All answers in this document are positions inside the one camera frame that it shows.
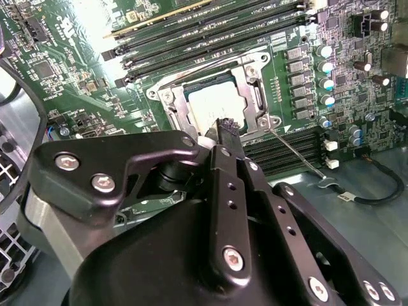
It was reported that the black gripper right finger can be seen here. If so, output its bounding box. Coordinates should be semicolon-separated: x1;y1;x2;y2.
218;117;403;306

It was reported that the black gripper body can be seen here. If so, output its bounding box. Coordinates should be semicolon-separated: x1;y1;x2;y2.
68;199;309;306

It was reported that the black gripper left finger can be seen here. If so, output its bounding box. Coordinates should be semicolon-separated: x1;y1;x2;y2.
27;126;252;288

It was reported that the metal socket locking lever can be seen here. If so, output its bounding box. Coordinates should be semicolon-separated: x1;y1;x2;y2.
269;129;338;189
156;52;267;90

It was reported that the silver CPU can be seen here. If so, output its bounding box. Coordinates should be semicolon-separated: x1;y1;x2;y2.
183;75;248;136

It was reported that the metal socket cover frame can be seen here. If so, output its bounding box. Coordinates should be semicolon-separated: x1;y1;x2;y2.
159;65;272;136

